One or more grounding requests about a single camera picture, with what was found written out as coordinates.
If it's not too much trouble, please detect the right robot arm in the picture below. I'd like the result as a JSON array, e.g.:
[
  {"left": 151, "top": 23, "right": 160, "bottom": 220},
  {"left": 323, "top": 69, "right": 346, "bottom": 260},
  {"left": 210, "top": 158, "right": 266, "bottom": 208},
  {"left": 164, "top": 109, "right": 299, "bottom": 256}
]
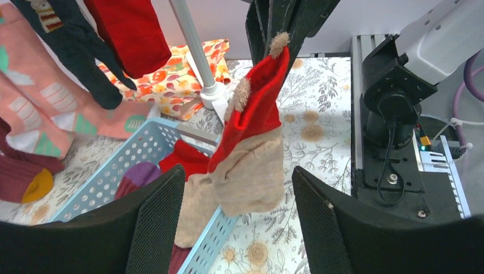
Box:
[{"left": 245, "top": 0, "right": 483, "bottom": 147}]

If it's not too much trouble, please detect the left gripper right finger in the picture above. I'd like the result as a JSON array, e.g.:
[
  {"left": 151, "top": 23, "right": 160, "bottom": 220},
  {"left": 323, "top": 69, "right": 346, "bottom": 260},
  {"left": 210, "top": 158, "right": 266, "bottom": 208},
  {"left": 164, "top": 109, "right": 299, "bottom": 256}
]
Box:
[{"left": 292, "top": 167, "right": 483, "bottom": 273}]

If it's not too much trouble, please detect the pink sock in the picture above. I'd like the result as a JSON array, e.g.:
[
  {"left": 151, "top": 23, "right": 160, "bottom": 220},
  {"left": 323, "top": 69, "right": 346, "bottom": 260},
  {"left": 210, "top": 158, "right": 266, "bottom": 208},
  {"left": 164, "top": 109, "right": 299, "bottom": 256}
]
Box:
[
  {"left": 1, "top": 2, "right": 159, "bottom": 139},
  {"left": 1, "top": 74, "right": 73, "bottom": 159}
]

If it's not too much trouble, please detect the purple patterned sock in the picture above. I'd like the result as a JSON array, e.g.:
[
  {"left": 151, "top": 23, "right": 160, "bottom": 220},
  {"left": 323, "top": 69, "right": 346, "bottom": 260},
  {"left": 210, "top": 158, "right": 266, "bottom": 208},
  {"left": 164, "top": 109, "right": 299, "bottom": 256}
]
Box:
[{"left": 1, "top": 120, "right": 64, "bottom": 204}]

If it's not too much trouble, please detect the floral table mat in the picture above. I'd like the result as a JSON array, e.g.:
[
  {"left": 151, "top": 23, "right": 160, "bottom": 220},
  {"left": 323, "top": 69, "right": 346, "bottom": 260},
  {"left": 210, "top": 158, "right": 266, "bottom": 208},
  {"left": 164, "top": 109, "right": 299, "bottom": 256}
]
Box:
[{"left": 1, "top": 58, "right": 351, "bottom": 273}]

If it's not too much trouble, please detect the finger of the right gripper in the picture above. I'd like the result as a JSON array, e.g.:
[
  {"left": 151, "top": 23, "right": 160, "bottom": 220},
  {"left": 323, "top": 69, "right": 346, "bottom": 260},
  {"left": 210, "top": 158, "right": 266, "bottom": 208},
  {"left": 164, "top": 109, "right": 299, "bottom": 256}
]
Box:
[
  {"left": 245, "top": 0, "right": 281, "bottom": 65},
  {"left": 289, "top": 0, "right": 340, "bottom": 65}
]

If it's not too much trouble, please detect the red santa sock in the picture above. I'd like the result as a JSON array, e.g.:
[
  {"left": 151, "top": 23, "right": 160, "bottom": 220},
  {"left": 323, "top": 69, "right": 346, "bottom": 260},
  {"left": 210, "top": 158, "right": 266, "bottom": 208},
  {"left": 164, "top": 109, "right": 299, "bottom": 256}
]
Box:
[{"left": 159, "top": 140, "right": 209, "bottom": 181}]

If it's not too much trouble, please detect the orange floral cloth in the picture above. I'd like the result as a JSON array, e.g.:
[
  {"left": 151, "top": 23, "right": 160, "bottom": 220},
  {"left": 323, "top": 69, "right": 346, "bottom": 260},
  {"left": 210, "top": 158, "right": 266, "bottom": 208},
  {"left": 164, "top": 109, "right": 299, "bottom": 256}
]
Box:
[{"left": 98, "top": 39, "right": 231, "bottom": 120}]

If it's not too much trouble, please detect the purple patchwork sock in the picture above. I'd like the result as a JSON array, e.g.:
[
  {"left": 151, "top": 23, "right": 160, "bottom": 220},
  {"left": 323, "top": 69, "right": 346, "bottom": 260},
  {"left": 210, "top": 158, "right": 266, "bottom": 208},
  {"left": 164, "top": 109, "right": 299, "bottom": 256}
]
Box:
[{"left": 114, "top": 162, "right": 162, "bottom": 200}]

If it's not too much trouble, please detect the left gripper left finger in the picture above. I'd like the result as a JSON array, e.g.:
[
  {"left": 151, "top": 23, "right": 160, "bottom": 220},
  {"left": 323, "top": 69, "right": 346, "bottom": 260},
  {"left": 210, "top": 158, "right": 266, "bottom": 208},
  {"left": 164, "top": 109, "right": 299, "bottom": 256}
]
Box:
[{"left": 1, "top": 165, "right": 185, "bottom": 273}]

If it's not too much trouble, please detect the blue plastic basket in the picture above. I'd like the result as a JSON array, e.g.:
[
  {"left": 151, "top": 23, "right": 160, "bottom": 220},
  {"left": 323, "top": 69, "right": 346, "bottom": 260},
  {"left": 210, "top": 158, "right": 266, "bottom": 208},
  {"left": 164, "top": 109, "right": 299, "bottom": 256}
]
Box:
[{"left": 51, "top": 118, "right": 238, "bottom": 273}]

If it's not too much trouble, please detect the metal drying rack stand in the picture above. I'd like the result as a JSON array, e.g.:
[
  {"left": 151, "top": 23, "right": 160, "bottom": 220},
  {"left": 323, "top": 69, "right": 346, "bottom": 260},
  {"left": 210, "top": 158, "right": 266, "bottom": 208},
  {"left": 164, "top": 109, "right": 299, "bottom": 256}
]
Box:
[{"left": 170, "top": 0, "right": 228, "bottom": 122}]

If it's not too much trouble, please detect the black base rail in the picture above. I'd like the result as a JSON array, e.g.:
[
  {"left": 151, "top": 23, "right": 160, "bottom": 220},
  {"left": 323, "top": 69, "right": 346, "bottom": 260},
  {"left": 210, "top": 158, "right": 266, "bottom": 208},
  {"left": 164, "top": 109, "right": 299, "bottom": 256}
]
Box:
[{"left": 350, "top": 35, "right": 471, "bottom": 223}]

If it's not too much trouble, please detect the red beige sock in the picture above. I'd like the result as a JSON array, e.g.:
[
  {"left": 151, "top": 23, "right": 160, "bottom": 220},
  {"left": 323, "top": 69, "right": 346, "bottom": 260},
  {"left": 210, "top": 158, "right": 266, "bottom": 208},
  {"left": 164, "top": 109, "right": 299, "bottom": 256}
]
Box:
[
  {"left": 174, "top": 174, "right": 219, "bottom": 248},
  {"left": 208, "top": 33, "right": 290, "bottom": 216}
]

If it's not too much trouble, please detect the navy christmas sock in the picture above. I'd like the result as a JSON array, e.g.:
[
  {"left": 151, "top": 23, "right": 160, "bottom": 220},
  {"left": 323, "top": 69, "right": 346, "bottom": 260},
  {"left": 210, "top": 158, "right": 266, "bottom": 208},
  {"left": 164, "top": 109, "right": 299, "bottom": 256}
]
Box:
[{"left": 12, "top": 0, "right": 137, "bottom": 110}]

